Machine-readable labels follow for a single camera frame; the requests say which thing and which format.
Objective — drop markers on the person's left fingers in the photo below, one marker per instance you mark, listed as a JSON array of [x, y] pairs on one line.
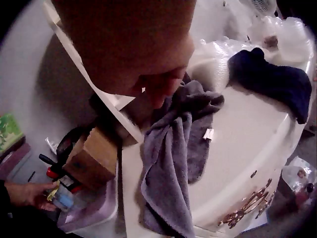
[[49, 206]]

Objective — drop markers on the person's right fingers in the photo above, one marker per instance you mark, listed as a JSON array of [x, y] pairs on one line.
[[164, 86]]

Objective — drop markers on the person's left thumb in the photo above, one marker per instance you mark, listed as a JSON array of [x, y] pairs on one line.
[[48, 188]]

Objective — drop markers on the blue and yellow small packet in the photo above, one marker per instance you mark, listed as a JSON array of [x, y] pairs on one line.
[[62, 198]]

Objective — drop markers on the grey towel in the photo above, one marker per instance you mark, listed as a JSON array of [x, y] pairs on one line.
[[171, 148]]

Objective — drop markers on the person's left hand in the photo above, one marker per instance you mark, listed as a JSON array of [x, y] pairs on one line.
[[24, 194]]

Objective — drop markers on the red and black tool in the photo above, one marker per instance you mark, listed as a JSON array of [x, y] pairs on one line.
[[53, 171]]

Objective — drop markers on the lavender plastic container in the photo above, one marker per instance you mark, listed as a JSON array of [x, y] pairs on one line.
[[91, 205]]

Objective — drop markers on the maroon flat box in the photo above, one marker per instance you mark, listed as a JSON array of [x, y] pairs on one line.
[[14, 157]]

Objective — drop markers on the black pouch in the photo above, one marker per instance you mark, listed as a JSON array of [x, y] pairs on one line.
[[69, 141]]

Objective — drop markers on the green printed box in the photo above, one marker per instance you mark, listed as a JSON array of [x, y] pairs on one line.
[[10, 131]]

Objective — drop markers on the navy blue cloth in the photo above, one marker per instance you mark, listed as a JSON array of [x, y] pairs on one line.
[[272, 79]]

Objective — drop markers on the white fan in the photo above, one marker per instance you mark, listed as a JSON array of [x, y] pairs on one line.
[[260, 6]]

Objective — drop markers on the clear plastic bag pile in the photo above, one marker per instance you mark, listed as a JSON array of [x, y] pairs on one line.
[[279, 32]]

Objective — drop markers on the clear plastic bag with items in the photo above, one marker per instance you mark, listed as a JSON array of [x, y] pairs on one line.
[[301, 176]]

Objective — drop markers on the white wooden frame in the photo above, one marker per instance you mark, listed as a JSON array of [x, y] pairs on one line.
[[81, 67]]

